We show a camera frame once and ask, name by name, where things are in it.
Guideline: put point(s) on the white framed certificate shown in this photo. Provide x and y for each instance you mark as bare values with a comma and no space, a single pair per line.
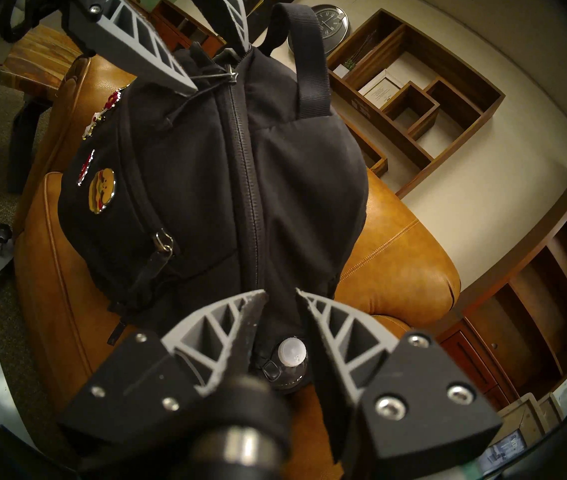
381,89

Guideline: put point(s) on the small weathered wood picture frame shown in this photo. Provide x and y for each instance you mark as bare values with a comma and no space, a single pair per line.
518,414

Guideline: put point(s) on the cherry wood bookcase hutch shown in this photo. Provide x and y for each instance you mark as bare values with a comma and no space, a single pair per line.
538,284

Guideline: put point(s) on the large weathered wood picture frame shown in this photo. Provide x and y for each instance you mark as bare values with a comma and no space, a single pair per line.
551,409

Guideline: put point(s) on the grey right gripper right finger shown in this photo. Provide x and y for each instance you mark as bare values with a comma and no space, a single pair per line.
428,399

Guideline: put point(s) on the dark bottle with white cap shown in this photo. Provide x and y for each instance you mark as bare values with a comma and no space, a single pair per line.
291,356

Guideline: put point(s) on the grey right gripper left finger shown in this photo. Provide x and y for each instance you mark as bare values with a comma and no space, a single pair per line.
128,389

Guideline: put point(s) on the small potted plant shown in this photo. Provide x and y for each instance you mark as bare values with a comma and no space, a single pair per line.
341,70

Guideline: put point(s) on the geometric open wooden shelf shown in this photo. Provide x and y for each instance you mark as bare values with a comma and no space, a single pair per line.
443,59

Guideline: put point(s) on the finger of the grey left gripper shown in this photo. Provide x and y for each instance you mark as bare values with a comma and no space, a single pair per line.
233,14

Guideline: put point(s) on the round black wall clock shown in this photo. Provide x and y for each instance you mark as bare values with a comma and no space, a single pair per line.
333,26

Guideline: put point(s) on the striped wooden coffee table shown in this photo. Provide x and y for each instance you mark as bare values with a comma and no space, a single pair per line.
38,59

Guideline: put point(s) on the black caster wheel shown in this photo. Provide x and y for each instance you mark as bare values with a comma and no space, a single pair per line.
2,234

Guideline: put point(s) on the black backpack with pins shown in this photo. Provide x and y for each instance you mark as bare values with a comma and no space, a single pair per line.
188,184

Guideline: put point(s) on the reddish wooden sideboard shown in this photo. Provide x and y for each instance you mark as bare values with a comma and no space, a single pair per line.
173,21

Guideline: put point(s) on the tan leather armchair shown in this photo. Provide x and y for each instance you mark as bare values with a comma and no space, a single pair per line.
398,264

